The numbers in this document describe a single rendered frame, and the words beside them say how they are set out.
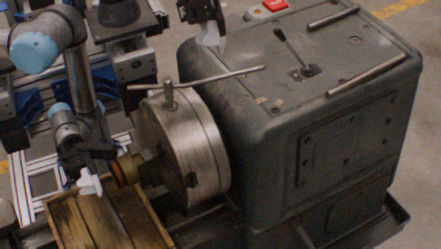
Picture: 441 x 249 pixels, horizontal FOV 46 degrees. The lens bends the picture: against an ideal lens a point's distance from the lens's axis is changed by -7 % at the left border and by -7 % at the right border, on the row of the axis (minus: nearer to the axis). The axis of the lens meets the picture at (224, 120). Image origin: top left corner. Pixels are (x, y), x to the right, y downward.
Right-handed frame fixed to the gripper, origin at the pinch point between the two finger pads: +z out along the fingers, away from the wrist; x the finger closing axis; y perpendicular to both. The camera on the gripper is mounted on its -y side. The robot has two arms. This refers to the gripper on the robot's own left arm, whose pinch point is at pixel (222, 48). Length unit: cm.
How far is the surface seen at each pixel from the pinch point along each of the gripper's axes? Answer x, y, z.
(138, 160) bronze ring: -12.0, 25.7, 23.2
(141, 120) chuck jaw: -16.1, 20.9, 14.7
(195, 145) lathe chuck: 0.5, 13.3, 20.1
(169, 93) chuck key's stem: -4.5, 14.4, 7.1
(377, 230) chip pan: -14, -46, 85
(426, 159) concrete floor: -77, -129, 115
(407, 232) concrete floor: -50, -89, 128
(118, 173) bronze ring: -10.9, 32.1, 24.0
